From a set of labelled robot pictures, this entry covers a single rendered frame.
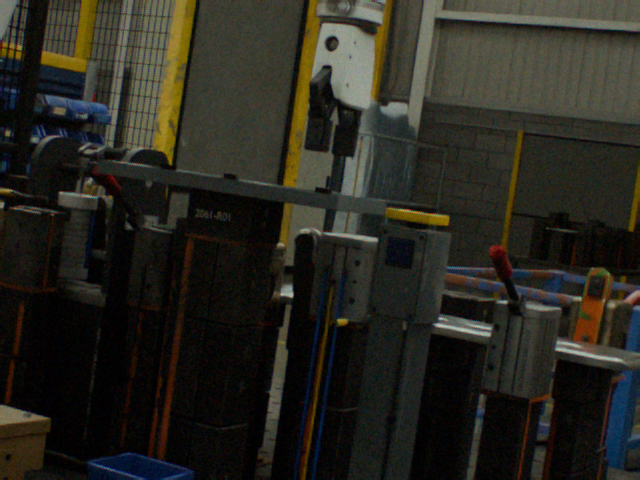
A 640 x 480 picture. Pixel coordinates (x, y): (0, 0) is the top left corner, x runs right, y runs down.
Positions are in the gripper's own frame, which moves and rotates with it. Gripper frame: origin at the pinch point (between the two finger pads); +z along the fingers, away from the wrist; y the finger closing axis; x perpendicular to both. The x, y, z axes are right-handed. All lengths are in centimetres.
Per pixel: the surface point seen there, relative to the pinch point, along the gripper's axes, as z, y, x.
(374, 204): 6.5, 2.0, -6.2
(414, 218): 7.3, -5.1, -14.0
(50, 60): -24, 260, 224
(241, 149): -2, 339, 177
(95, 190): 13, 57, 69
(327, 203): 7.0, -7.9, -3.8
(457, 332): 22.9, 22.2, -14.0
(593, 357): 22.6, 20.0, -33.5
